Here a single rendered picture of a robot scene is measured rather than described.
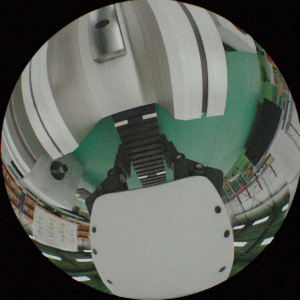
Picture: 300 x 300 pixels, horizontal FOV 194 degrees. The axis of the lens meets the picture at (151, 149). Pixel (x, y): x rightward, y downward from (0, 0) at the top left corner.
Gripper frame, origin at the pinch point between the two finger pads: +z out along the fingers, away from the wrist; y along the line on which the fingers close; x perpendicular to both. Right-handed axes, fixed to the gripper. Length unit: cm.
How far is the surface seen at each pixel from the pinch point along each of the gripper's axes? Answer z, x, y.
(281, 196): -313, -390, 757
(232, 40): -1.1, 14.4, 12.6
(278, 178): -173, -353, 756
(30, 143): -2.5, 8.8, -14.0
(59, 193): -4.8, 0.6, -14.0
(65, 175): -1.5, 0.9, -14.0
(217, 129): 3.1, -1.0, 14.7
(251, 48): -2.6, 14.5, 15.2
